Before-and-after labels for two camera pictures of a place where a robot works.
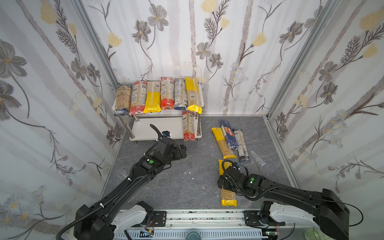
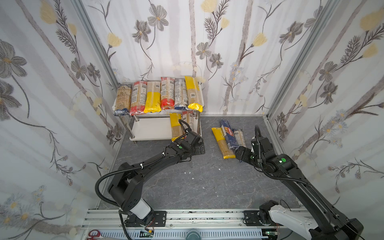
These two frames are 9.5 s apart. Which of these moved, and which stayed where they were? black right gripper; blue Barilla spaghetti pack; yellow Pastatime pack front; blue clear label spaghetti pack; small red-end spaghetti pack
Moved: yellow Pastatime pack front; black right gripper
Stayed: blue Barilla spaghetti pack; blue clear label spaghetti pack; small red-end spaghetti pack
